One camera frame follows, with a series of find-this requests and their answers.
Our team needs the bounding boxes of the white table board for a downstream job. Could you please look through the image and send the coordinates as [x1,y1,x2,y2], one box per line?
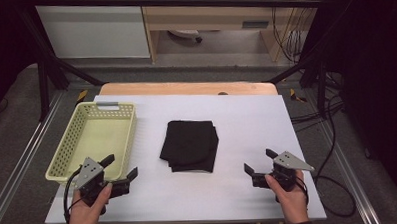
[40,87,327,224]

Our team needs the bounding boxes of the black curtain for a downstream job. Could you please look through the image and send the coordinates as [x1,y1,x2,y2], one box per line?
[0,0,43,122]
[319,0,397,207]

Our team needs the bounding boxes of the light wooden desk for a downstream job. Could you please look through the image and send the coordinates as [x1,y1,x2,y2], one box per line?
[139,0,319,67]

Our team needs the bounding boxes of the bundle of black floor cables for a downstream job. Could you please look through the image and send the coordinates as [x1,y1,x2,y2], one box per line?
[289,98,345,134]

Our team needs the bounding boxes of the black looped floor cable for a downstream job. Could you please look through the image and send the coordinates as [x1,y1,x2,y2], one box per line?
[309,96,358,220]

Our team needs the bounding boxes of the white cabinet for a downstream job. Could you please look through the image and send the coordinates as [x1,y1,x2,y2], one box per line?
[34,0,152,63]

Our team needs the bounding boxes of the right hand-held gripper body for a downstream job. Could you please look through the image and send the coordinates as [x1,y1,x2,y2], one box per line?
[264,150,316,194]

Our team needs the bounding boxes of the white object with black wheel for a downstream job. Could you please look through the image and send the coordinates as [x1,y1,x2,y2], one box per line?
[168,29,204,45]

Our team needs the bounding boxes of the pale yellow plastic basket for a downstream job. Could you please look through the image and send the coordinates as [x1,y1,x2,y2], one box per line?
[42,99,140,189]

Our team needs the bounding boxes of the black metal frame stand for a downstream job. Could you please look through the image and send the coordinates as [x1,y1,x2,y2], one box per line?
[265,0,368,122]
[16,4,107,123]

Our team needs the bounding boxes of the yellow and black tape piece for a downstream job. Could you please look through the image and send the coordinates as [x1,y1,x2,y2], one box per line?
[75,89,89,106]
[289,87,308,104]

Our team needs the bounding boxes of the person's left hand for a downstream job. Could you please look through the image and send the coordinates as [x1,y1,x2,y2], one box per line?
[66,182,114,224]

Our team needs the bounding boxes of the person's right hand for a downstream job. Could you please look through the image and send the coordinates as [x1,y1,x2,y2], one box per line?
[264,169,310,224]

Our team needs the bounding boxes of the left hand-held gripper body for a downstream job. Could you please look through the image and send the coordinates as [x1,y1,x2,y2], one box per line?
[73,156,115,216]

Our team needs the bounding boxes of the black horizontal frame bar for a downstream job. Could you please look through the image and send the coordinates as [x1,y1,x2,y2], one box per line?
[18,0,327,18]

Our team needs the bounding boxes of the aluminium floor rail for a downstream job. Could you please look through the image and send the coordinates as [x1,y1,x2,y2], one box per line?
[0,91,70,224]
[304,85,383,224]

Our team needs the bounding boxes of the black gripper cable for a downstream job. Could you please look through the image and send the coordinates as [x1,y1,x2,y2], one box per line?
[294,175,311,208]
[61,165,85,224]

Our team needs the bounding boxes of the black cloth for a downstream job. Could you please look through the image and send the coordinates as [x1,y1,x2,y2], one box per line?
[158,118,221,175]

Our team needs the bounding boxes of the hanging cables behind desk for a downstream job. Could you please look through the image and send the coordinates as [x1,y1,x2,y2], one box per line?
[270,4,308,64]

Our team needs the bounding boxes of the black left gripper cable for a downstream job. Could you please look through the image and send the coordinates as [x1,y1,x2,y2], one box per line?
[61,165,85,224]

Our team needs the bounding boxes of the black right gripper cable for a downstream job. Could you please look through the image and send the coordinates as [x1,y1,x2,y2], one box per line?
[294,175,311,208]

